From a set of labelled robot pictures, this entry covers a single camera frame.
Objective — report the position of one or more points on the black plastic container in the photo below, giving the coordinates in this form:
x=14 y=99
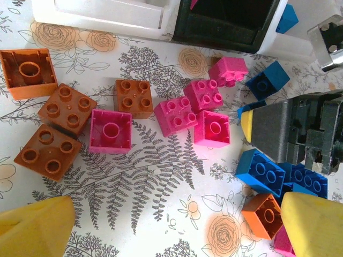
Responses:
x=214 y=32

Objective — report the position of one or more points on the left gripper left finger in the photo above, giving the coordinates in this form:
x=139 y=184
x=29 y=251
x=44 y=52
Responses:
x=32 y=230

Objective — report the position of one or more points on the blue long lego brick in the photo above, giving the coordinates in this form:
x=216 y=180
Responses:
x=250 y=107
x=308 y=178
x=246 y=171
x=300 y=190

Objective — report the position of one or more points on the white plastic container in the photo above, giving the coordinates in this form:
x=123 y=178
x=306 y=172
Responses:
x=93 y=21
x=289 y=45

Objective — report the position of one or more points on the blue square lego brick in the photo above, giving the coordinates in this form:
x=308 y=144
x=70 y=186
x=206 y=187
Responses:
x=278 y=75
x=288 y=18

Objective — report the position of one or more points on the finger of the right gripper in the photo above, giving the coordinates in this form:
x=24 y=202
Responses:
x=276 y=125

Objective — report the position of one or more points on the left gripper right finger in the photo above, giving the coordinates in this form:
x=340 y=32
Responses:
x=316 y=230

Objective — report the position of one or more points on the silver metal bracket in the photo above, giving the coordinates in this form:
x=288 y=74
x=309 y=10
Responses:
x=320 y=45

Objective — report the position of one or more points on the pink square lego brick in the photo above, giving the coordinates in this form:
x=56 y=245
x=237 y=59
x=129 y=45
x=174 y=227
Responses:
x=201 y=139
x=282 y=242
x=96 y=144
x=193 y=3
x=166 y=125
x=225 y=67
x=195 y=100

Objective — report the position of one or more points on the orange square lego brick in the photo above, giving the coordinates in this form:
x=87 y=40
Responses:
x=67 y=117
x=16 y=91
x=40 y=166
x=252 y=217
x=134 y=109

